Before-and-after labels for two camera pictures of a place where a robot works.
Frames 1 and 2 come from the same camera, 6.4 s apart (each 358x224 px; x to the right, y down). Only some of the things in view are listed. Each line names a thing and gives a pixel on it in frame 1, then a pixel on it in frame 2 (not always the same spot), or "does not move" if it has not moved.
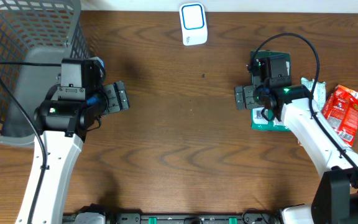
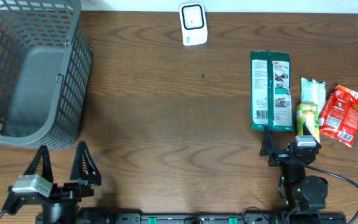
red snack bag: [345, 112] does not move
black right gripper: [249, 103] to [268, 150]
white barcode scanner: [193, 23] does not move
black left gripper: [119, 97] to [89, 174]
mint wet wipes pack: [319, 93] does not move
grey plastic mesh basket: [23, 31] does not move
